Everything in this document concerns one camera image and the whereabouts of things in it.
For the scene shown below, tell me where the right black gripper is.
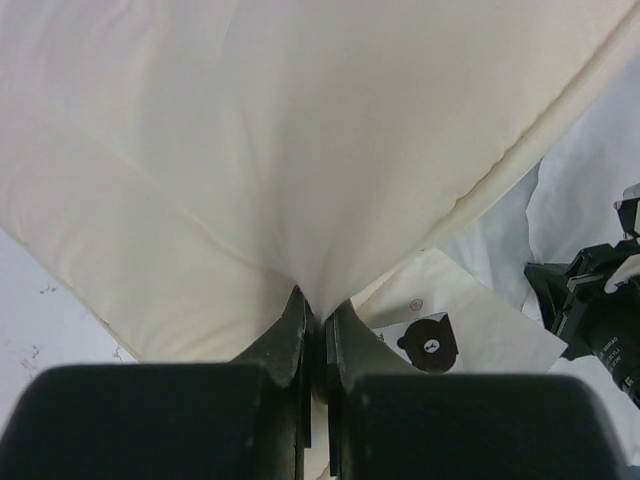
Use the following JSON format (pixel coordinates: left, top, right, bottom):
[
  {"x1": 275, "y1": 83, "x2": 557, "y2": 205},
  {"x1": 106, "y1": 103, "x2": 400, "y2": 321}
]
[{"x1": 524, "y1": 240, "x2": 639, "y2": 404}]

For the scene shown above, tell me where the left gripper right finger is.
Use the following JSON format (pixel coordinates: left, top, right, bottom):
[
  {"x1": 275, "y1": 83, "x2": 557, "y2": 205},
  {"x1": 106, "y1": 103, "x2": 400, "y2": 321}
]
[{"x1": 325, "y1": 303, "x2": 627, "y2": 479}]

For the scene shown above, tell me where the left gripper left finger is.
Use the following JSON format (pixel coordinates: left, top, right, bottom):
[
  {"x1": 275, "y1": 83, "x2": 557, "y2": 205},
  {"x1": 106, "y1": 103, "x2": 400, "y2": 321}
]
[{"x1": 1, "y1": 289, "x2": 313, "y2": 479}]

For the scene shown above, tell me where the blue frilled white pillowcase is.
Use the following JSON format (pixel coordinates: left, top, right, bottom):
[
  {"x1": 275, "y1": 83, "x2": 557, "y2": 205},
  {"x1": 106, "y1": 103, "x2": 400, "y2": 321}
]
[{"x1": 441, "y1": 63, "x2": 639, "y2": 320}]

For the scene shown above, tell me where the cream white pillow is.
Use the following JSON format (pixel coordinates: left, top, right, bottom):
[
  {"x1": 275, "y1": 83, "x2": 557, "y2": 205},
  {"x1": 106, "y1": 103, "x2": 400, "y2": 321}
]
[{"x1": 1, "y1": 1, "x2": 639, "y2": 361}]

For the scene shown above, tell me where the pillow label with bear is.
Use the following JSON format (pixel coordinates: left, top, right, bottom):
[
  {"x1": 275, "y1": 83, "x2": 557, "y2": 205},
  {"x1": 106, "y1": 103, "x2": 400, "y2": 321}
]
[{"x1": 354, "y1": 249, "x2": 566, "y2": 374}]

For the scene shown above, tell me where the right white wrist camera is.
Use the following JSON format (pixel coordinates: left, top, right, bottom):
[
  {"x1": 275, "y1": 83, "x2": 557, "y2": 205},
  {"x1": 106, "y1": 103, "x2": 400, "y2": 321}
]
[{"x1": 613, "y1": 183, "x2": 640, "y2": 240}]

